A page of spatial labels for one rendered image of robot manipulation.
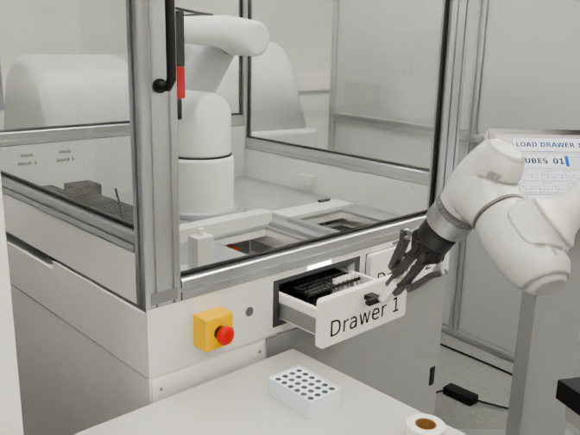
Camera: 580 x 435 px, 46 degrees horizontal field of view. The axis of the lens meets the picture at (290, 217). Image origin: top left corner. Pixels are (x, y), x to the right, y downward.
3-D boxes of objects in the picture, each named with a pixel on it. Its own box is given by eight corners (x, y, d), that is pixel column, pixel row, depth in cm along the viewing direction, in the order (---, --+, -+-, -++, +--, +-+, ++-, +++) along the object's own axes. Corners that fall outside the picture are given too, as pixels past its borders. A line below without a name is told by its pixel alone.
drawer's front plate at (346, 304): (405, 315, 163) (407, 272, 160) (320, 349, 143) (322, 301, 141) (399, 312, 164) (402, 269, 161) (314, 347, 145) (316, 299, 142)
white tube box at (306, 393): (341, 405, 133) (342, 387, 132) (309, 419, 128) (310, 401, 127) (299, 381, 142) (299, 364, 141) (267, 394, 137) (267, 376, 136)
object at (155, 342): (448, 270, 201) (452, 223, 197) (148, 379, 133) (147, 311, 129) (245, 208, 268) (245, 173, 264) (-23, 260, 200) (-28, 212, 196)
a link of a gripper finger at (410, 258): (420, 246, 135) (416, 241, 136) (391, 280, 142) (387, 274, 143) (431, 242, 138) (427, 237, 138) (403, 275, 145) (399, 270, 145)
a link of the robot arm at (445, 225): (457, 187, 134) (441, 208, 138) (431, 193, 128) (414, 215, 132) (488, 220, 130) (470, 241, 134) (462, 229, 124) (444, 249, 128)
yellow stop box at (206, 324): (236, 344, 140) (236, 312, 138) (207, 355, 135) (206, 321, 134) (220, 337, 144) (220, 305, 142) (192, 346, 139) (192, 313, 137)
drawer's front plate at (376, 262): (436, 273, 193) (438, 236, 190) (368, 296, 174) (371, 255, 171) (431, 271, 194) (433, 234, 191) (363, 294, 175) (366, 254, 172)
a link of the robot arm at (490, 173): (426, 185, 130) (458, 236, 122) (474, 123, 120) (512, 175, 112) (467, 189, 135) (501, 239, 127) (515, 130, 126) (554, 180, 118)
